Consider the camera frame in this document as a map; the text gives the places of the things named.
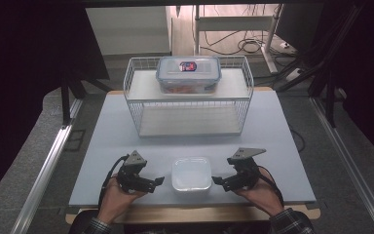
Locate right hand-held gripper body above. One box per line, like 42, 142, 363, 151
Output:
226, 147, 268, 191

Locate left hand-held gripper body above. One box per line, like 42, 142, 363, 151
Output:
116, 149, 149, 193

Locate white square container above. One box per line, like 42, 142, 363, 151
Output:
170, 156, 213, 193

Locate white wire shelf rack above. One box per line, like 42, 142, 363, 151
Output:
123, 56, 255, 137

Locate clear food container blue lid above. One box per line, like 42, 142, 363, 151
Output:
155, 55, 223, 96

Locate person's left hand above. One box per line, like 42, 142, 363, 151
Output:
96, 176, 147, 225

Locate person's right hand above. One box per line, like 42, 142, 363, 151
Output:
233, 172, 285, 217

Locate dark floor grate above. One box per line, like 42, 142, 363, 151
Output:
63, 129, 88, 152

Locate black metal stand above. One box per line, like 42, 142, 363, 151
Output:
274, 3, 364, 129
59, 67, 114, 127

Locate white power strip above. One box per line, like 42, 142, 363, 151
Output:
284, 67, 304, 82

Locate white cabinet panel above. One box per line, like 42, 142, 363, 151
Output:
85, 6, 172, 57

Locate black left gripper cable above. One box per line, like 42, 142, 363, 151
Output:
97, 154, 131, 209

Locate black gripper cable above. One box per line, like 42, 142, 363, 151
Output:
256, 165, 286, 209
97, 154, 131, 209

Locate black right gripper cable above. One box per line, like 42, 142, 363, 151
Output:
256, 165, 286, 209

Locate thin black floor cable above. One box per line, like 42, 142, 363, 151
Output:
287, 125, 306, 154

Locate aluminium floor rail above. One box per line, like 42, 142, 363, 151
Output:
10, 97, 84, 234
309, 97, 374, 234

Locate black floor cables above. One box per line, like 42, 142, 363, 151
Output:
201, 4, 295, 57

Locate white metal desk frame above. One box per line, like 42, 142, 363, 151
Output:
193, 3, 285, 75

